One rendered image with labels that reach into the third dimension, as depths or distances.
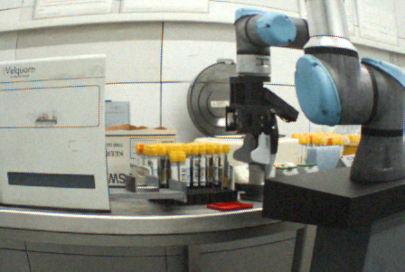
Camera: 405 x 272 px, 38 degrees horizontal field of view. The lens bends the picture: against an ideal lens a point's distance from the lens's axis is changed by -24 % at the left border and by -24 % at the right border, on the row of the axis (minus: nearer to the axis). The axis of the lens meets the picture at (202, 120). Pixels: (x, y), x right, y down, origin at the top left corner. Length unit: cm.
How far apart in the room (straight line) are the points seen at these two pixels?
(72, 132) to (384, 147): 60
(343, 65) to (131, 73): 99
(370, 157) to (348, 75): 17
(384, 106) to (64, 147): 61
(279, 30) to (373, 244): 53
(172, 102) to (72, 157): 83
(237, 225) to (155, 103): 73
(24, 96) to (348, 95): 60
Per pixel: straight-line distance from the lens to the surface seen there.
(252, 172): 155
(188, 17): 206
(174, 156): 146
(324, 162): 170
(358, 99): 115
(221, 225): 138
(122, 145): 163
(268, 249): 229
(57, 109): 127
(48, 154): 126
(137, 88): 202
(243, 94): 152
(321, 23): 116
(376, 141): 121
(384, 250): 121
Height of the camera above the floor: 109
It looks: 1 degrees down
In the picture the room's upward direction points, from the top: straight up
